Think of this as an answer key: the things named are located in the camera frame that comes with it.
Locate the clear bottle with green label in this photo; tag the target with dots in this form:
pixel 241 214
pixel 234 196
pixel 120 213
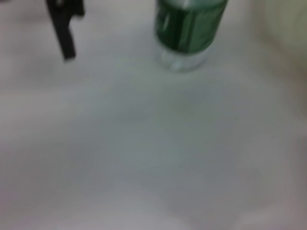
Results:
pixel 189 28

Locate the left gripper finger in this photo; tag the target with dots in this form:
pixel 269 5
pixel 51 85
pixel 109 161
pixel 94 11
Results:
pixel 64 28

